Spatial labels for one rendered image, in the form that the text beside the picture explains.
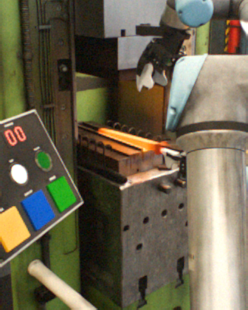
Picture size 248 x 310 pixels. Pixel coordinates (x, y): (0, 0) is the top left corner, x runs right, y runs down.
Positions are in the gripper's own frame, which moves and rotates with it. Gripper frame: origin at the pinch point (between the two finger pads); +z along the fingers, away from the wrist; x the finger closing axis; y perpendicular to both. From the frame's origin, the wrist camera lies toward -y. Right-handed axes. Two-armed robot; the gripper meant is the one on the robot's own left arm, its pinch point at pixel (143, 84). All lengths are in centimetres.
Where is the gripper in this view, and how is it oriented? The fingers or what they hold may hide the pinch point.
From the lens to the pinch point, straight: 130.9
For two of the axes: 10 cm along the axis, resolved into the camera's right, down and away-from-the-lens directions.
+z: -2.9, 7.4, 6.1
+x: 7.7, -2.0, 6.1
